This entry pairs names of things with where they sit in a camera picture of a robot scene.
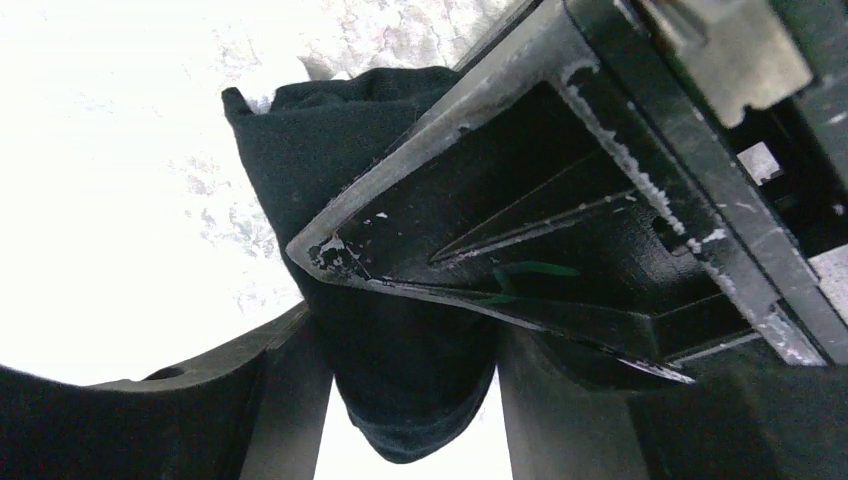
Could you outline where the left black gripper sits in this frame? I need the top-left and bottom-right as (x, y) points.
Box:
(566, 1), (847, 365)

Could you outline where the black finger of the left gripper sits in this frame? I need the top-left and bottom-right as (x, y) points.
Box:
(286, 1), (829, 382)

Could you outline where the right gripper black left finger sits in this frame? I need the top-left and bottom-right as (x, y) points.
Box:
(1, 304), (332, 479)

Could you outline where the black white underwear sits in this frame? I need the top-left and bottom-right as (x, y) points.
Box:
(221, 67), (498, 464)

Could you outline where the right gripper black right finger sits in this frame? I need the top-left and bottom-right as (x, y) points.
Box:
(498, 327), (847, 479)

